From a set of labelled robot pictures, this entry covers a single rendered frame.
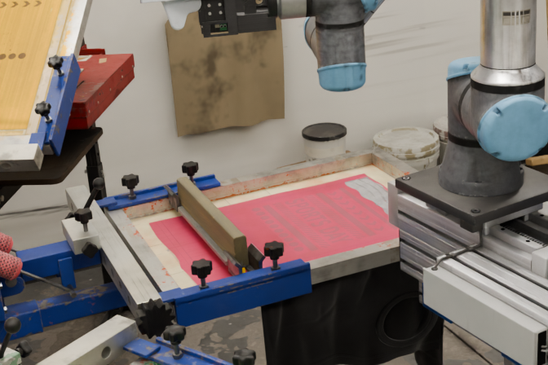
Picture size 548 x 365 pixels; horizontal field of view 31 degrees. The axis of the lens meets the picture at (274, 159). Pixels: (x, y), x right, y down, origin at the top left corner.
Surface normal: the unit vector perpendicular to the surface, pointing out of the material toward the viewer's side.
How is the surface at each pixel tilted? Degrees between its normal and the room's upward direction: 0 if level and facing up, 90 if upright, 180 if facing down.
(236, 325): 0
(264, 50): 91
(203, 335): 0
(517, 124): 98
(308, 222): 0
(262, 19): 82
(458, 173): 72
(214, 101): 90
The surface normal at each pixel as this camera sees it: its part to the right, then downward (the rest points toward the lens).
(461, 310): -0.86, 0.24
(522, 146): 0.11, 0.45
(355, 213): -0.07, -0.93
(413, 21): 0.39, 0.30
